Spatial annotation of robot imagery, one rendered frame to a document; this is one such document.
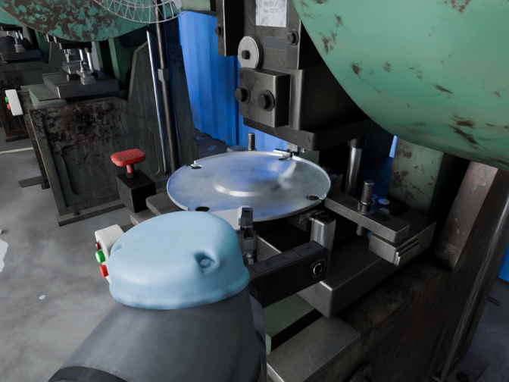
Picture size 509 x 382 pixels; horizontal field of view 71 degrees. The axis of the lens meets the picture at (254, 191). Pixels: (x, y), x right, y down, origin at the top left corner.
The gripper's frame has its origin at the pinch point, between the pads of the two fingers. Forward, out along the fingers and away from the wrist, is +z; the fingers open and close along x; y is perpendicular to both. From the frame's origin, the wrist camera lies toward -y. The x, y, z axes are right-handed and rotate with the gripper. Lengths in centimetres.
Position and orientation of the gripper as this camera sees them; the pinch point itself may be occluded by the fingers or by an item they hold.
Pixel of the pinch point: (249, 214)
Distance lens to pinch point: 53.8
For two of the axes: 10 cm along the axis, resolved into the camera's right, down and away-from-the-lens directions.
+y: -10.0, 0.0, 0.0
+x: 0.0, 9.0, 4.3
